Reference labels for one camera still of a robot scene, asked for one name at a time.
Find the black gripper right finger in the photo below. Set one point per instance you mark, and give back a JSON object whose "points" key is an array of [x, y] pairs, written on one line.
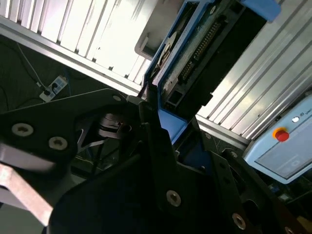
{"points": [[224, 175]]}

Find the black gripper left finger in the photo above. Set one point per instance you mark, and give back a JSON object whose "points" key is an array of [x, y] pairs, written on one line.
{"points": [[39, 126]]}

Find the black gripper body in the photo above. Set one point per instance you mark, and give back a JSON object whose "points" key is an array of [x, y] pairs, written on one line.
{"points": [[109, 200]]}

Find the hard disk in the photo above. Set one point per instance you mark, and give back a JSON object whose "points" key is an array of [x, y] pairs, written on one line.
{"points": [[190, 48]]}

